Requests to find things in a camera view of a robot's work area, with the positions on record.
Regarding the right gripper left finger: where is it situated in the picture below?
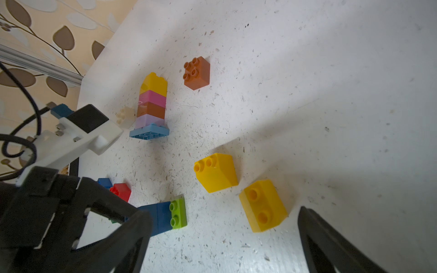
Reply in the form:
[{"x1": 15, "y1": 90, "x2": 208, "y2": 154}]
[{"x1": 61, "y1": 211, "x2": 152, "y2": 273}]

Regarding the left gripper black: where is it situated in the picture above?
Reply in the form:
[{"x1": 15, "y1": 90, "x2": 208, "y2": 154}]
[{"x1": 1, "y1": 167, "x2": 140, "y2": 273}]

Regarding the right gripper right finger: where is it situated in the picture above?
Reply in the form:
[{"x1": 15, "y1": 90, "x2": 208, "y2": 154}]
[{"x1": 298, "y1": 207, "x2": 385, "y2": 273}]

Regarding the red lego brick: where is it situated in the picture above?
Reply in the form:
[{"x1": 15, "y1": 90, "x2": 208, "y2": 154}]
[{"x1": 109, "y1": 183, "x2": 132, "y2": 202}]

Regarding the lime green lego brick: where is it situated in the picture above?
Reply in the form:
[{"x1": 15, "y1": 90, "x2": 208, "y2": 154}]
[{"x1": 169, "y1": 197, "x2": 187, "y2": 229}]

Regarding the yellow lego brick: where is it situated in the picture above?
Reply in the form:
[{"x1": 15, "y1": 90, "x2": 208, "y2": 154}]
[
  {"x1": 239, "y1": 180, "x2": 288, "y2": 233},
  {"x1": 140, "y1": 72, "x2": 168, "y2": 97},
  {"x1": 193, "y1": 153, "x2": 239, "y2": 193}
]

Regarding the light blue lego brick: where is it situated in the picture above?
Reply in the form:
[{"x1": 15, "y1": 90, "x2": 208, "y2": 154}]
[{"x1": 129, "y1": 124, "x2": 170, "y2": 140}]

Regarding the purple lego brick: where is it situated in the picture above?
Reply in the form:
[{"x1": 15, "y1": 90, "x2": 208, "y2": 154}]
[{"x1": 135, "y1": 114, "x2": 165, "y2": 129}]

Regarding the orange lego brick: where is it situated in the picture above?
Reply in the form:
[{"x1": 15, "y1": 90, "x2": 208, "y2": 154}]
[
  {"x1": 137, "y1": 102, "x2": 166, "y2": 119},
  {"x1": 183, "y1": 56, "x2": 211, "y2": 91}
]

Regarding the pink lego brick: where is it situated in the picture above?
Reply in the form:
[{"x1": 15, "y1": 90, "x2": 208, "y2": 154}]
[{"x1": 138, "y1": 90, "x2": 167, "y2": 108}]

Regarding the cream lego brick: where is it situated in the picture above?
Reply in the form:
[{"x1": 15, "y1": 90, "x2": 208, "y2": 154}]
[{"x1": 116, "y1": 106, "x2": 135, "y2": 129}]

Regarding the black bit holder card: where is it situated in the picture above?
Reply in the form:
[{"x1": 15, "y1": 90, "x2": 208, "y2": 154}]
[{"x1": 69, "y1": 158, "x2": 79, "y2": 176}]

